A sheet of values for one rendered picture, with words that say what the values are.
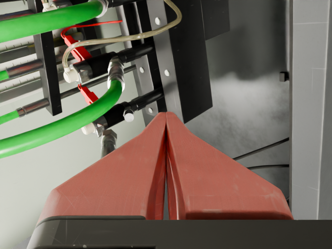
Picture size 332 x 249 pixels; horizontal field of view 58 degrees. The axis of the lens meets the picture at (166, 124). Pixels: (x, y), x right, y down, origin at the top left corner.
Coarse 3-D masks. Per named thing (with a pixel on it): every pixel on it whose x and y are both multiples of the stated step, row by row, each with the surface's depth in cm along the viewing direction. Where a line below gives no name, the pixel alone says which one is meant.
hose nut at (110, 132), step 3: (108, 129) 40; (111, 129) 40; (105, 132) 39; (108, 132) 39; (111, 132) 39; (114, 132) 40; (102, 135) 39; (105, 135) 39; (111, 135) 39; (114, 135) 39; (102, 138) 39
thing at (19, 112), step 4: (20, 108) 55; (12, 112) 55; (16, 112) 55; (20, 112) 55; (24, 112) 56; (0, 116) 54; (4, 116) 54; (8, 116) 54; (12, 116) 55; (16, 116) 55; (20, 116) 55; (0, 120) 53; (4, 120) 54; (8, 120) 54
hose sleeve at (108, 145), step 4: (108, 136) 38; (112, 136) 39; (104, 140) 37; (108, 140) 37; (112, 140) 38; (104, 144) 36; (108, 144) 36; (112, 144) 37; (104, 148) 36; (108, 148) 35; (112, 148) 36; (104, 152) 35; (108, 152) 35; (100, 156) 35; (104, 156) 34
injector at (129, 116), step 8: (160, 88) 51; (144, 96) 49; (152, 96) 50; (160, 96) 51; (120, 104) 46; (128, 104) 47; (136, 104) 48; (144, 104) 49; (112, 112) 45; (120, 112) 46; (128, 112) 45; (96, 120) 43; (104, 120) 44; (112, 120) 45; (120, 120) 46; (128, 120) 45
